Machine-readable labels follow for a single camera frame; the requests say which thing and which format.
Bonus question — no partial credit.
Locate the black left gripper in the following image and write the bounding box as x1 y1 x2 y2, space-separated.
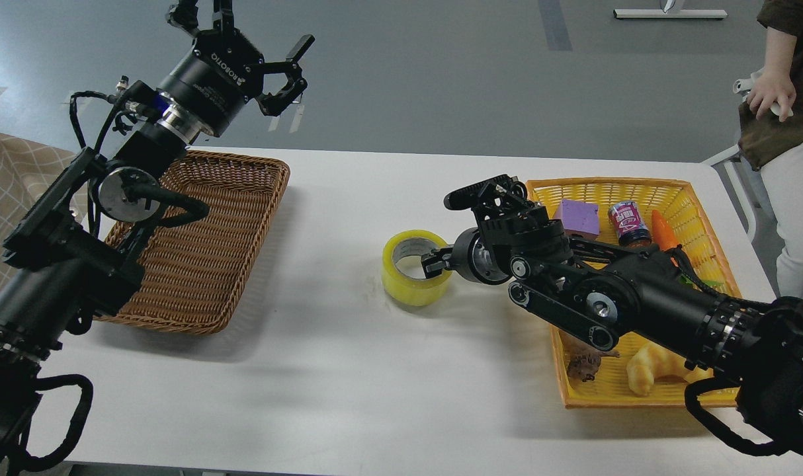
157 0 316 138

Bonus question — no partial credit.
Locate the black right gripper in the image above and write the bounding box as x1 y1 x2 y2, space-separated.
421 175 573 286

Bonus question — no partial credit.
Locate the yellow tape roll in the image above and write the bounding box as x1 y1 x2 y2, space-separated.
381 229 452 307

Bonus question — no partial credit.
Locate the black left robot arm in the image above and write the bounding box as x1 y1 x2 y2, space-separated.
0 1 315 475

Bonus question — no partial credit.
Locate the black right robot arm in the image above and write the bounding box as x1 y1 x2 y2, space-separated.
421 175 803 457

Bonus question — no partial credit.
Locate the person's hand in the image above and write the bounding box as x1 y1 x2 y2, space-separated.
747 67 796 122

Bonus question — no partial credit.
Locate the purple foam cube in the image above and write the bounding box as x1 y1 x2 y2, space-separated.
554 199 601 240

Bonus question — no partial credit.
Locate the small purple drink can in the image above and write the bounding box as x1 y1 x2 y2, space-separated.
607 201 653 247

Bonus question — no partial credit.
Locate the brown toy lion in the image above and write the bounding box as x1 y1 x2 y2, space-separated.
560 331 621 382

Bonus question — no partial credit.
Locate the orange toy carrot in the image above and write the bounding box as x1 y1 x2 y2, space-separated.
651 210 723 292

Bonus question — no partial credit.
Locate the brown wicker basket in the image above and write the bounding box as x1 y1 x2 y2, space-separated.
103 150 290 335

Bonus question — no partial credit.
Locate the toy croissant bread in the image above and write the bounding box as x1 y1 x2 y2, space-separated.
626 342 714 397

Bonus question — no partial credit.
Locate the yellow plastic basket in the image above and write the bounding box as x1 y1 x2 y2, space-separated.
525 177 746 408

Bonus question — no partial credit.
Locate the beige checkered cloth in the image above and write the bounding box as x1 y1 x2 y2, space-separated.
0 132 76 289

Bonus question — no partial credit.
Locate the white handheld controller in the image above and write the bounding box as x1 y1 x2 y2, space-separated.
732 69 782 118

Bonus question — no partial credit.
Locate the person in dark shirt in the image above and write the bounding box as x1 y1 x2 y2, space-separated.
738 1 803 299

